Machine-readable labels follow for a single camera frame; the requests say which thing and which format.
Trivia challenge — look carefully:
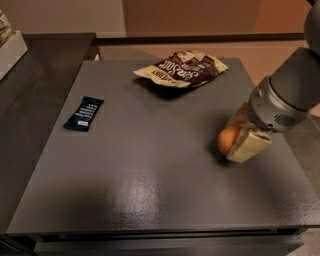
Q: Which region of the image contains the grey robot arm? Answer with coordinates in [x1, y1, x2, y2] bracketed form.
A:
[226, 0, 320, 163]

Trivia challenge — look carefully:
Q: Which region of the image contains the snack bag in white box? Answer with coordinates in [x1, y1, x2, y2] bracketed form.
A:
[0, 10, 12, 47]

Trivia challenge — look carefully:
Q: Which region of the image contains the white box on counter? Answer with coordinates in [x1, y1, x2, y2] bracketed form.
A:
[0, 31, 28, 80]

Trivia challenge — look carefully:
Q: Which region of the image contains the orange fruit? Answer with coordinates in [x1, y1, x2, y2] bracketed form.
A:
[217, 126, 241, 155]

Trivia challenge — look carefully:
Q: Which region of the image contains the dark blue snack bar wrapper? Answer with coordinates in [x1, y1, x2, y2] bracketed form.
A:
[63, 96, 104, 132]

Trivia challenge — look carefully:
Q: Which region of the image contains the brown chip bag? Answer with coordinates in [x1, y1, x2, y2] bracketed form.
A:
[134, 50, 228, 88]

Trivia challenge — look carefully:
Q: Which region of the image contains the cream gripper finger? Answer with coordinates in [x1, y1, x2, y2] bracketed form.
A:
[226, 128, 272, 163]
[227, 102, 255, 130]

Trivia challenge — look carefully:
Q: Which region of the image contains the dark grey drawer cabinet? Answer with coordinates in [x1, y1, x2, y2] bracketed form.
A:
[8, 58, 319, 255]

